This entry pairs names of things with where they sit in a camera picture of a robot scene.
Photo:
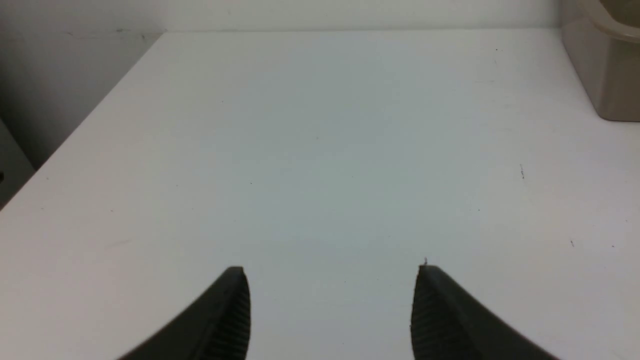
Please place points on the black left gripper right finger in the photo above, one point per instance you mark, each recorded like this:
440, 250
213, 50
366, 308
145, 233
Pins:
447, 323

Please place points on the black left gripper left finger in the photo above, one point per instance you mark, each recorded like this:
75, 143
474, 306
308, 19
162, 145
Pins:
216, 326

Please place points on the tan plastic bin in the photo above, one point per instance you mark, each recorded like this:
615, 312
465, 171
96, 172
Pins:
602, 40

